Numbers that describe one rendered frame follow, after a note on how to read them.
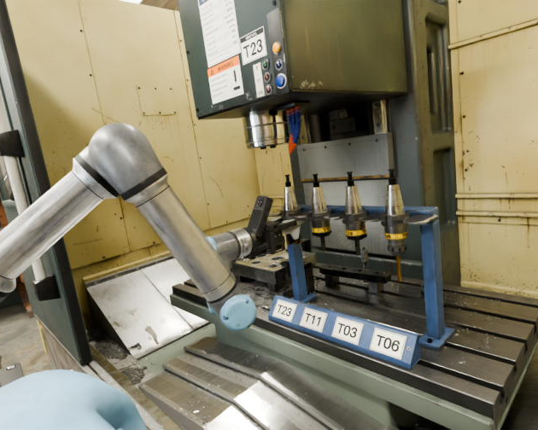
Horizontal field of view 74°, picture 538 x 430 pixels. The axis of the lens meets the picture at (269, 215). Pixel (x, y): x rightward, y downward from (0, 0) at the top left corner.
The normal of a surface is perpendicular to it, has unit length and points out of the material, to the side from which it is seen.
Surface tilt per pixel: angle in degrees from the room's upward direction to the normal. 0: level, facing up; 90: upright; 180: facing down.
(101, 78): 90
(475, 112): 90
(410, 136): 90
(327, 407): 7
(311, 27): 90
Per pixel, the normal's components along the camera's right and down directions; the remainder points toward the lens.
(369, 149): -0.72, 0.22
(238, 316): 0.37, 0.11
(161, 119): 0.69, 0.04
